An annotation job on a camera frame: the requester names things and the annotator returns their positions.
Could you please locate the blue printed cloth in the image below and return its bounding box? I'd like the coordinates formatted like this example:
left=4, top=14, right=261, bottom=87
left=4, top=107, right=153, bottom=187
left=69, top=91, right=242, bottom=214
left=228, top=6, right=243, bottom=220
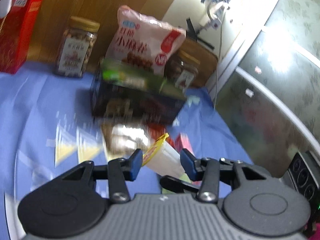
left=0, top=61, right=253, bottom=240

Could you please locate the clear nut packet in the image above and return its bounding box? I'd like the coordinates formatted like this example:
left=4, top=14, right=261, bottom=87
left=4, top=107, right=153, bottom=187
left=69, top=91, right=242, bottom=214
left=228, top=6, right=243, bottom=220
left=101, top=124, right=165, bottom=155

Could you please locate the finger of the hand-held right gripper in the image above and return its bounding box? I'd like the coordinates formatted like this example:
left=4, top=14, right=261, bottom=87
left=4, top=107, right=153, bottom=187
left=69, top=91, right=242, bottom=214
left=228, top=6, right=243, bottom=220
left=160, top=176, right=200, bottom=193

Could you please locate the black tin box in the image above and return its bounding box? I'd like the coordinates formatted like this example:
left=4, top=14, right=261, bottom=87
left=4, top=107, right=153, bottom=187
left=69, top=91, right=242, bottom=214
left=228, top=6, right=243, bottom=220
left=90, top=57, right=187, bottom=125

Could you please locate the red gift box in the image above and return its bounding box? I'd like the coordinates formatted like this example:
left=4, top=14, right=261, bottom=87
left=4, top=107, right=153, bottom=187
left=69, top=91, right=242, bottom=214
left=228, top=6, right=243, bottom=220
left=0, top=0, right=45, bottom=74

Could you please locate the wooden board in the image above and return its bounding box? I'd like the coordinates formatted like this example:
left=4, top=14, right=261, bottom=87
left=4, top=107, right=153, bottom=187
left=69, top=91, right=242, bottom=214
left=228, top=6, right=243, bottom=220
left=26, top=0, right=187, bottom=65

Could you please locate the frosted glass door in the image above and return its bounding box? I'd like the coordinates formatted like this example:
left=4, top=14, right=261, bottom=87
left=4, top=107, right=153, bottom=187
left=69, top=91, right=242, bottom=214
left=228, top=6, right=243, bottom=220
left=215, top=0, right=320, bottom=180

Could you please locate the red snack packet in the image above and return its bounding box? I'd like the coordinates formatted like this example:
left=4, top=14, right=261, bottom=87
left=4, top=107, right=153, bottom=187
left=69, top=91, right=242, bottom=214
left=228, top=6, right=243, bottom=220
left=147, top=124, right=167, bottom=140

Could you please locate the dark panel with round sockets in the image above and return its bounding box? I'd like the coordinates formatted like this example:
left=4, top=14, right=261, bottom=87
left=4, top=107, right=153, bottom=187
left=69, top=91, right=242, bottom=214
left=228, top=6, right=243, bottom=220
left=287, top=152, right=320, bottom=200

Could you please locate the white jelly cup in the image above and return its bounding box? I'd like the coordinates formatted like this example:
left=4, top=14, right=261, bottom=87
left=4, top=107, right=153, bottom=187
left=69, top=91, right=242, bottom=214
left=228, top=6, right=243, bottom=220
left=142, top=133, right=187, bottom=178

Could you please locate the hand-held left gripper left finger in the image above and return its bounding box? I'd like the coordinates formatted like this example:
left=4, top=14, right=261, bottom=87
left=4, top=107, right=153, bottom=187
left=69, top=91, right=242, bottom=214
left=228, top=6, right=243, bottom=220
left=61, top=149, right=143, bottom=203

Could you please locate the black tape strip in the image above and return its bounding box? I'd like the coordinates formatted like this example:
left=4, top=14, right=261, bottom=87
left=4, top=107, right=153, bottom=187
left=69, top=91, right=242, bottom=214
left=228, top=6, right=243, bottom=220
left=186, top=17, right=215, bottom=50

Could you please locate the bright green snack packet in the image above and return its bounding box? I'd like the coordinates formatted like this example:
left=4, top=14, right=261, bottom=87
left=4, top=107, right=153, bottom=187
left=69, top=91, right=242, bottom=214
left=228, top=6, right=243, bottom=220
left=101, top=57, right=185, bottom=98

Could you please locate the pecan jar with gold lid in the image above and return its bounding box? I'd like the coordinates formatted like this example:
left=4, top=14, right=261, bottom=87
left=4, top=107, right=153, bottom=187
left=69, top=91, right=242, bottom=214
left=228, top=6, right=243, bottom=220
left=164, top=50, right=200, bottom=90

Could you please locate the long pink candy box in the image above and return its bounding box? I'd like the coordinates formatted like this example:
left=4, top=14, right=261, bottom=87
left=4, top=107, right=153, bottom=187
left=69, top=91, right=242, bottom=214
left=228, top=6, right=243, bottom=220
left=175, top=134, right=195, bottom=155

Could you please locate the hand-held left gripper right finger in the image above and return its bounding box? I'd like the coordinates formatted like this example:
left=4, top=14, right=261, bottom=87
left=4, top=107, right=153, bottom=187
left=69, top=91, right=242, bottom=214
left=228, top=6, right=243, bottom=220
left=180, top=149, right=273, bottom=203

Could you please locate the peanut jar with gold lid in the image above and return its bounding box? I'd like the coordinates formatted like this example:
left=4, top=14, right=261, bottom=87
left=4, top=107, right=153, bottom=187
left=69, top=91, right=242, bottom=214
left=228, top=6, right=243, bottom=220
left=54, top=16, right=100, bottom=79

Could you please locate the pink snack bag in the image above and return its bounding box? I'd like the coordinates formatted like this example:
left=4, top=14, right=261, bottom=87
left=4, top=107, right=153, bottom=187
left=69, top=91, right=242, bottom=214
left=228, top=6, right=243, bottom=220
left=105, top=5, right=187, bottom=77

